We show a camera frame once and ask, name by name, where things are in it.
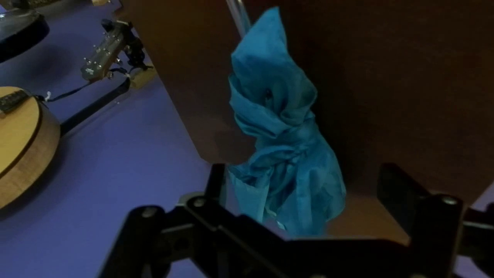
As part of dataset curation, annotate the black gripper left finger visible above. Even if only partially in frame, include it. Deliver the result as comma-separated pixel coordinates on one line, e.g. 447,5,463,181
203,164,225,204

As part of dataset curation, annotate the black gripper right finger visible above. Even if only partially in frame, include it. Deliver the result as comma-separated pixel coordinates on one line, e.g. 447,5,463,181
376,164,430,233

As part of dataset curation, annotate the blue umbrella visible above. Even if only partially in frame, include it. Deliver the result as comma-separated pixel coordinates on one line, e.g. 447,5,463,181
228,8,345,237

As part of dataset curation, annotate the brown wooden cabinet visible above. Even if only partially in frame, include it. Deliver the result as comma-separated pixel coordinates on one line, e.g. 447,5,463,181
118,0,494,240

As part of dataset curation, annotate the wall hung mandolin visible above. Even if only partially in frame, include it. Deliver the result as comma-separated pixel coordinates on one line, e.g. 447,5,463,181
0,87,60,209

